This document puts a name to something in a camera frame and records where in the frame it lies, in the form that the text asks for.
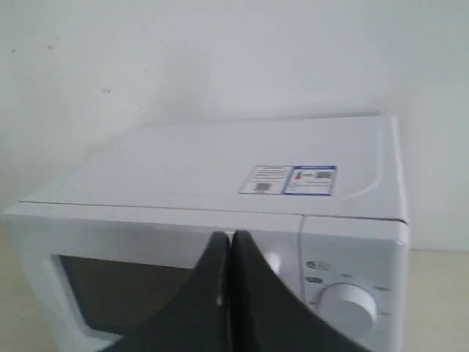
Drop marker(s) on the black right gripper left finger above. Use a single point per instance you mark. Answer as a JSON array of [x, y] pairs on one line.
[[197, 318]]

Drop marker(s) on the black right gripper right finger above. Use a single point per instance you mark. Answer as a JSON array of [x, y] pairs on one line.
[[265, 315]]

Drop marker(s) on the white microwave door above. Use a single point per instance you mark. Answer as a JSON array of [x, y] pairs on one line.
[[98, 271]]

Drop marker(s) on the white Midea microwave body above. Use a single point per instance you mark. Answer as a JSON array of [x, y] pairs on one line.
[[359, 235]]

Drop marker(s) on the upper white power knob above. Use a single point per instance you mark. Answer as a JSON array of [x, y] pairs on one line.
[[348, 308]]

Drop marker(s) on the white warning label sticker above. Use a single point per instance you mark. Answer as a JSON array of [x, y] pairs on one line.
[[270, 180]]

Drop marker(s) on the blue energy label sticker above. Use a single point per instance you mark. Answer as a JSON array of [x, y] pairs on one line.
[[311, 180]]

